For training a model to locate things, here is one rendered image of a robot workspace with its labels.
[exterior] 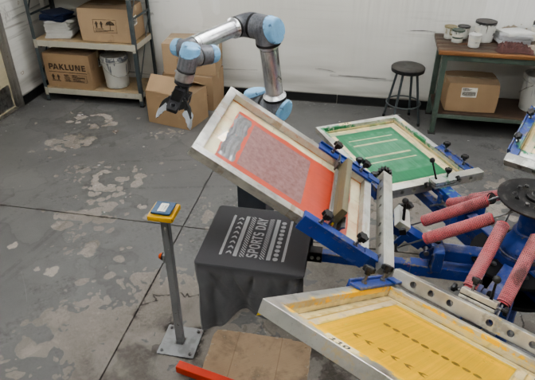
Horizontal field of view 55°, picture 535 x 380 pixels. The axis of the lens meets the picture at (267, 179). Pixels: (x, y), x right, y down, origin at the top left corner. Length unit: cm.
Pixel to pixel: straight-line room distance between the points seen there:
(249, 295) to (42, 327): 160
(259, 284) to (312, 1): 404
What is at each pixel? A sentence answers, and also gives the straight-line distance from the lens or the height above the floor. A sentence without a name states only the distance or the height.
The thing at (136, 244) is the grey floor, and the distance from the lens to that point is 398.
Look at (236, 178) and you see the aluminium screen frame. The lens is 188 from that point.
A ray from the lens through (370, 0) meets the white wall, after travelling 578.
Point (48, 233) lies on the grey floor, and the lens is 431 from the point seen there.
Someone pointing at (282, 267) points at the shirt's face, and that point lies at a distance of 224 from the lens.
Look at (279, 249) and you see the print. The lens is 233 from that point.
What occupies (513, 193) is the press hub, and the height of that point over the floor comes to 131.
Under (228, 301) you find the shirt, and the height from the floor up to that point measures 73.
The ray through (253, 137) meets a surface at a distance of 221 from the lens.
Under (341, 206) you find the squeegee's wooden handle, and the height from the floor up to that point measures 130.
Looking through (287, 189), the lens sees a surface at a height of 131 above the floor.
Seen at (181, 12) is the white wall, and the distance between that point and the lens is 618.
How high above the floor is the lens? 244
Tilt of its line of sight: 32 degrees down
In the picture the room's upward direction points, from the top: straight up
